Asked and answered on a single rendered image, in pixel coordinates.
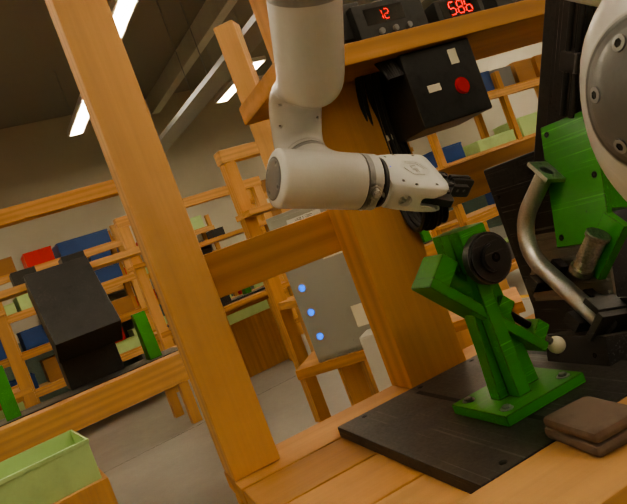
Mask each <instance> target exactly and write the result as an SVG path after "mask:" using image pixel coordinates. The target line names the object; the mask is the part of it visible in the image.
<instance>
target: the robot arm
mask: <svg viewBox="0 0 627 504"><path fill-rule="evenodd" d="M567 1H571V2H575V3H580V4H585V5H590V6H595V7H598V8H597V9H596V11H595V13H594V15H593V18H592V20H591V22H590V25H589V27H588V30H587V33H586V35H585V39H584V43H583V48H582V54H581V59H580V74H579V83H580V100H581V108H582V114H583V119H584V123H585V128H586V132H587V135H588V138H589V141H590V145H591V147H592V150H593V152H594V154H595V157H596V159H597V161H598V163H599V165H600V167H601V168H602V170H603V172H604V174H605V175H606V177H607V178H608V180H609V181H610V183H611V184H612V185H613V187H614V188H615V189H616V190H617V192H618V193H619V194H620V195H621V196H622V197H623V198H624V199H625V201H627V0H567ZM266 2H267V10H268V18H269V26H270V33H271V40H272V48H273V55H274V62H275V70H276V81H275V83H274V85H273V87H272V89H271V91H270V95H269V118H270V125H271V132H272V139H273V145H274V151H273V152H272V154H271V156H270V158H269V160H268V164H267V169H266V191H267V196H268V199H269V201H270V203H271V205H272V206H273V207H275V208H278V209H328V210H359V211H362V210H373V209H375V208H376V207H380V206H381V207H384V208H389V209H395V210H403V211H413V212H435V211H438V210H439V209H440V208H439V206H443V207H449V208H450V207H451V206H452V204H453V202H454V199H453V197H467V196H468V194H469V192H470V190H471V188H472V186H473V184H474V180H473V179H471V177H470V176H469V175H456V174H449V176H448V174H447V173H445V172H440V171H437V170H436V168H435V167H434V166H433V165H432V164H431V163H430V162H429V161H428V159H426V158H425V157H424V156H422V155H416V154H387V155H375V154H366V153H351V152H339V151H335V150H332V149H329V148H328V147H327V146H326V145H325V143H324V141H323V136H322V107H324V106H327V105H329V104H330V103H332V102H333V101H334V100H335V99H336V98H337V97H338V95H339V94H340V92H341V90H342V87H343V84H344V76H345V56H344V24H343V0H266Z"/></svg>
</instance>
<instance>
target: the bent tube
mask: <svg viewBox="0 0 627 504"><path fill-rule="evenodd" d="M527 166H528V167H529V168H530V169H531V170H532V171H533V172H534V173H535V175H534V177H533V179H532V181H531V183H530V186H529V188H528V190H527V192H526V194H525V196H524V199H523V201H522V203H521V206H520V209H519V213H518V218H517V237H518V242H519V246H520V250H521V252H522V255H523V257H524V259H525V261H526V262H527V264H528V265H529V267H530V268H531V269H532V270H533V271H534V272H535V273H536V274H537V275H538V276H539V277H540V278H541V279H542V280H543V281H544V282H545V283H546V284H548V285H549V286H550V287H551V288H552V289H553V290H554V291H555V292H556V293H557V294H558V295H559V296H560V297H561V298H563V299H564V300H565V301H566V302H567V303H568V304H569V305H570V306H571V307H572V308H573V309H574V310H575V311H576V312H578V313H579V314H580V315H581V316H582V317H583V318H584V319H585V320H586V321H587V322H588V323H589V324H590V325H591V324H592V322H593V321H594V319H595V317H596V315H597V314H595V313H594V312H593V311H592V310H591V309H589V308H588V307H587V306H586V305H585V304H584V303H583V301H584V299H585V298H587V297H589V296H587V295H586V294H585V293H584V292H583V291H582V290H581V289H580V288H578V287H577V286H576V285H575V284H574V283H573V282H572V281H571V280H569V279H568V278H567V277H566V276H565V275H564V274H563V273H562V272H560V271H559V270H558V269H557V268H556V267H555V266H554V265H552V264H551V263H550V262H549V261H548V260H547V259H546V258H545V257H544V256H543V254H542V253H541V251H540V249H539V247H538V244H537V241H536V236H535V219H536V214H537V211H538V209H539V207H540V205H541V203H542V201H543V198H544V196H545V194H546V192H547V190H548V188H549V186H550V184H551V183H553V182H565V180H566V178H565V177H564V176H563V175H562V174H561V173H560V172H558V171H557V170H556V169H555V168H554V167H553V166H552V165H550V164H549V163H548V162H547V161H535V162H528V163H527Z"/></svg>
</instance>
